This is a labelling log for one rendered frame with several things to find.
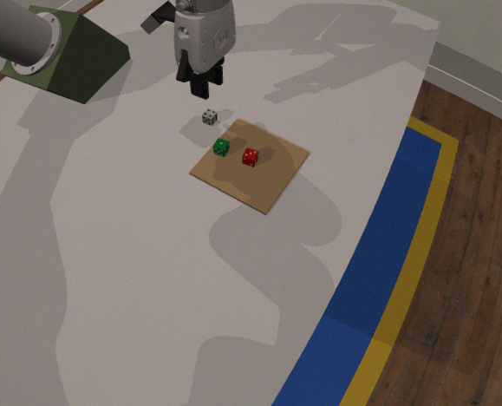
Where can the red die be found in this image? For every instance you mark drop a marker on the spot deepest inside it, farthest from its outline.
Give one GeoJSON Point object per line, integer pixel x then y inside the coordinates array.
{"type": "Point", "coordinates": [250, 157]}

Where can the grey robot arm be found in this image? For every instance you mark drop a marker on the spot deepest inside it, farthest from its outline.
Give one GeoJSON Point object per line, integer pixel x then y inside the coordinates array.
{"type": "Point", "coordinates": [31, 40]}

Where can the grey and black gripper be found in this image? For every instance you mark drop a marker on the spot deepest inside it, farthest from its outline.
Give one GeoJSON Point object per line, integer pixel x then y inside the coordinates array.
{"type": "Point", "coordinates": [203, 39]}

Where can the brown square mat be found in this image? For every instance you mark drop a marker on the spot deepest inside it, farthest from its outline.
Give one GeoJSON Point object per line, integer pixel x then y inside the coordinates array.
{"type": "Point", "coordinates": [258, 187]}

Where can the green die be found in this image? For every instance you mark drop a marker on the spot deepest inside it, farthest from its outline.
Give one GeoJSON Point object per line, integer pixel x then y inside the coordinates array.
{"type": "Point", "coordinates": [221, 147]}

